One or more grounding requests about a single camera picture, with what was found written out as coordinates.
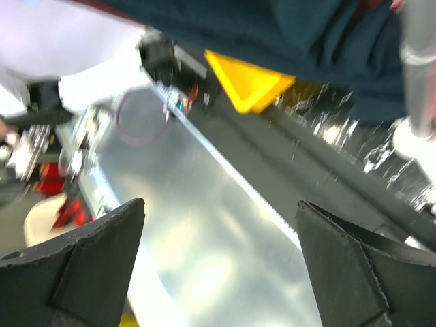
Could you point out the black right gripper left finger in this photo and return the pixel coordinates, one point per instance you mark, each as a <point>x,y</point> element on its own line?
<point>79,278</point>

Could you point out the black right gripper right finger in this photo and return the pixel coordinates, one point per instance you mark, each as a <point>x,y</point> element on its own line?
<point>360,278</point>

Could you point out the navy tank top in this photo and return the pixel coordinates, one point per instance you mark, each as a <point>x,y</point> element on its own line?
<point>351,44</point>

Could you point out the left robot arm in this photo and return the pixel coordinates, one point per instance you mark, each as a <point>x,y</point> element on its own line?
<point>88,51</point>

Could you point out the yellow plastic tray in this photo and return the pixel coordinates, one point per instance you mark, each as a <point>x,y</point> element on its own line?
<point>250,88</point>

